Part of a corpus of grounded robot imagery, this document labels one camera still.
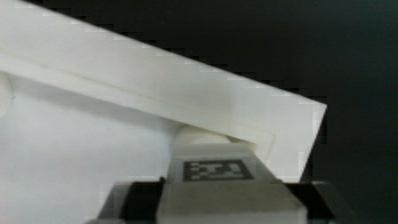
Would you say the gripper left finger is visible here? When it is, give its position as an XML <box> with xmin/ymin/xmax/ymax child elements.
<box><xmin>85</xmin><ymin>179</ymin><xmax>165</xmax><ymax>224</ymax></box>

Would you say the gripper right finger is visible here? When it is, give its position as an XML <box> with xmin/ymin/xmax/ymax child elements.
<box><xmin>282</xmin><ymin>181</ymin><xmax>360</xmax><ymax>224</ymax></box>

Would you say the white leg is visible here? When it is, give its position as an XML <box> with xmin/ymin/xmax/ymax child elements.
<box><xmin>156</xmin><ymin>126</ymin><xmax>307</xmax><ymax>224</ymax></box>

